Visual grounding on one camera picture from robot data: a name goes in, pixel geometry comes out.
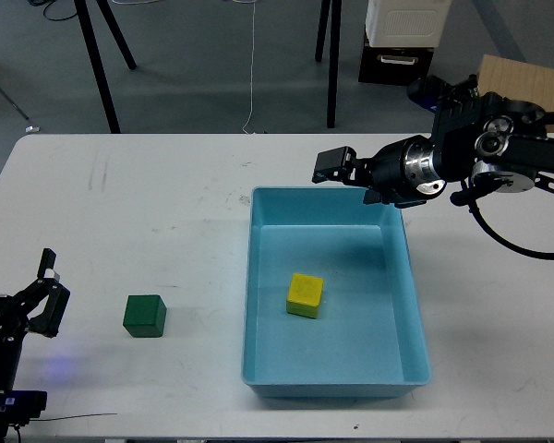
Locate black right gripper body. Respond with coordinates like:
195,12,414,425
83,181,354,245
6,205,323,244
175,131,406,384
355,135,446,208

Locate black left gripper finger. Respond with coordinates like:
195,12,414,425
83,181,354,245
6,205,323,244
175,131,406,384
29,279,70,338
37,248,58,280

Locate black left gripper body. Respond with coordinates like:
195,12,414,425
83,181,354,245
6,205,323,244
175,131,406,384
0,278,51,342

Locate green wooden block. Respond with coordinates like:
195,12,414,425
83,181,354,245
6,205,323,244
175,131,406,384
123,294,167,338

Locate yellow wooden block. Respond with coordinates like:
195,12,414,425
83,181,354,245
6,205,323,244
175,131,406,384
286,273,324,319

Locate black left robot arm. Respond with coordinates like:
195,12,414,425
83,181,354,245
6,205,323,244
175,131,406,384
0,248,70,442

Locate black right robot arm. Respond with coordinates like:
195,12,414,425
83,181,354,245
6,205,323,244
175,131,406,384
312,76,554,209

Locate light blue plastic box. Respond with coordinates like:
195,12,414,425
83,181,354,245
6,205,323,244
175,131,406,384
242,186,431,398

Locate white appliance box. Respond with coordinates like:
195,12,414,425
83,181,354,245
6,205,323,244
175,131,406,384
365,0,452,48

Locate black storage crate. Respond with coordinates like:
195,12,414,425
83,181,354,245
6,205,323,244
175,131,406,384
358,36,434,86

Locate black right tripod legs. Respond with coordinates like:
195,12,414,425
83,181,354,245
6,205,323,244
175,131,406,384
314,0,343,129

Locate black tripod legs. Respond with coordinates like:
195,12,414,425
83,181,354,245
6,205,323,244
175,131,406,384
72,0,139,135
314,0,343,129

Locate black left tripod legs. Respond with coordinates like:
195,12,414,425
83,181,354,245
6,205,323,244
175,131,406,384
72,0,139,135

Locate thin black cable on table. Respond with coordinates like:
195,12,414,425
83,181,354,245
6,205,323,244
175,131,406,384
41,412,118,422

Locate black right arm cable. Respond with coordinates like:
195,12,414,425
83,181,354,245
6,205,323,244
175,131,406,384
465,184,554,260

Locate wooden box with handles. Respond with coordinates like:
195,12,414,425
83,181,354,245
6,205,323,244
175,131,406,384
476,54,554,112

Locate white hanging cable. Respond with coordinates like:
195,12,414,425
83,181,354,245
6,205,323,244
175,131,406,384
233,0,259,136

